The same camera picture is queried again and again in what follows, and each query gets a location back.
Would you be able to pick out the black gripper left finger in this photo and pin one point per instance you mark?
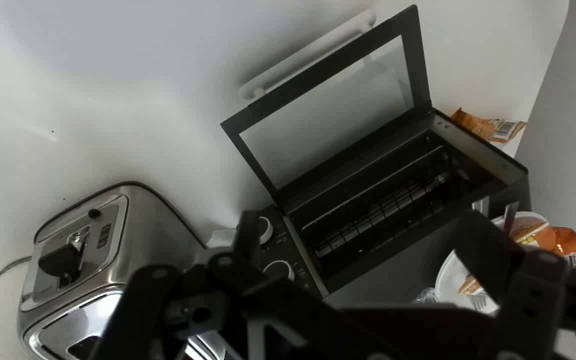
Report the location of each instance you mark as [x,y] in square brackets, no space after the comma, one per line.
[164,308]

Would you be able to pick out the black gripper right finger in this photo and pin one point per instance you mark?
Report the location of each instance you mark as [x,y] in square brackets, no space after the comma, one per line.
[538,303]

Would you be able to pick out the oven dial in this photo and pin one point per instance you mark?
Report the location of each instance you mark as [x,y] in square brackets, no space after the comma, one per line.
[279,268]
[265,228]

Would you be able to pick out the black toaster oven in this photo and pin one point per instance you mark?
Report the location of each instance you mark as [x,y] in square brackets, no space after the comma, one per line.
[363,171]

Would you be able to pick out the stainless steel toaster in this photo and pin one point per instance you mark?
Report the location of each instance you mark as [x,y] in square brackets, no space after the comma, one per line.
[86,255]

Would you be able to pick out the orange snack bag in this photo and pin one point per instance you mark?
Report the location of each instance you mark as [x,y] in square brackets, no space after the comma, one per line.
[488,128]

